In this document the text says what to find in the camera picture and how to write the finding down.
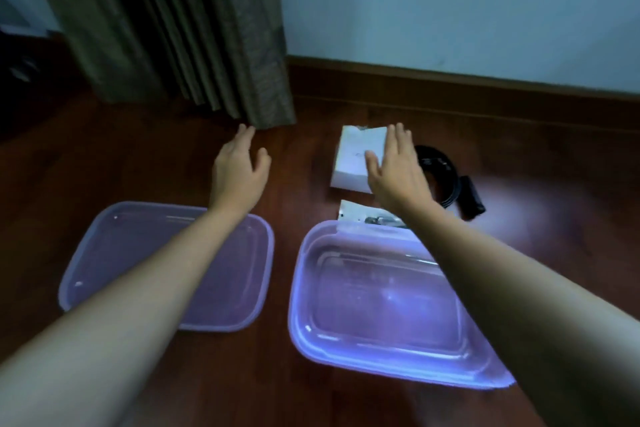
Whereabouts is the person's right hand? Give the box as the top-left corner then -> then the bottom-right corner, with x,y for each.
363,122 -> 435,216

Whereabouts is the person's left hand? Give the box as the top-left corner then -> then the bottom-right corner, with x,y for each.
207,123 -> 273,222

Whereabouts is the black belt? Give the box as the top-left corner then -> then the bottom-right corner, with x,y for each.
413,143 -> 461,210

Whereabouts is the small white box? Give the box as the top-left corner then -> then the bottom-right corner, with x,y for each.
329,125 -> 391,194

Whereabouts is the packaged black tool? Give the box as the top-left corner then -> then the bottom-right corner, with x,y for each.
337,199 -> 409,235

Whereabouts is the small black cylinder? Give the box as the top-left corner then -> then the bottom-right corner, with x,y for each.
459,175 -> 487,221

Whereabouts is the purple container lid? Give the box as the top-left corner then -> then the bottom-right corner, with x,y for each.
57,201 -> 276,333

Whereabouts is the purple plastic container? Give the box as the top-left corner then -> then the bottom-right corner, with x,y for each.
287,219 -> 517,391

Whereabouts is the brown curtain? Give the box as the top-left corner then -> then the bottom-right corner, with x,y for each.
19,0 -> 297,130

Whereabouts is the person's left forearm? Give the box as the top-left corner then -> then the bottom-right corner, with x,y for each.
0,209 -> 256,427

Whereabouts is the person's right forearm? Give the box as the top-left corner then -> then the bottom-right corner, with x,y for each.
402,199 -> 640,427

